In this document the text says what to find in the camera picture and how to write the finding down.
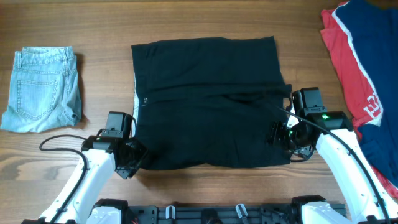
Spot black shorts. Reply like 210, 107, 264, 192
131, 37, 292, 170

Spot red and navy shirt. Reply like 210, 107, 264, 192
320, 1, 397, 198

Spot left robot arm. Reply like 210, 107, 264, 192
35, 111, 148, 223

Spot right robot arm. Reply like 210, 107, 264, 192
267, 88, 397, 223

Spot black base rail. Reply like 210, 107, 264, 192
93, 198, 346, 224

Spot folded light blue denim shorts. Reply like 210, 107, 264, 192
1, 46, 82, 133

